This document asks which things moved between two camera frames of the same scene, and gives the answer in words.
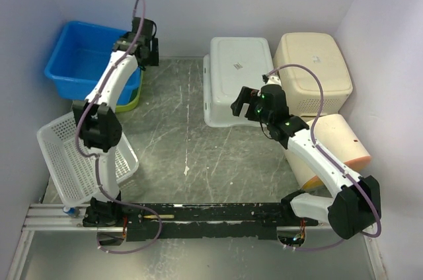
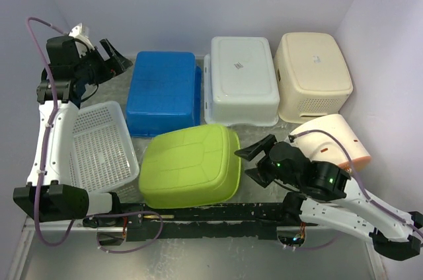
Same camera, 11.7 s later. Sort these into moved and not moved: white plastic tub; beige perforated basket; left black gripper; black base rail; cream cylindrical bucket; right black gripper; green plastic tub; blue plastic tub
Moved: right black gripper; green plastic tub; left black gripper; blue plastic tub
Not moved: beige perforated basket; white plastic tub; black base rail; cream cylindrical bucket
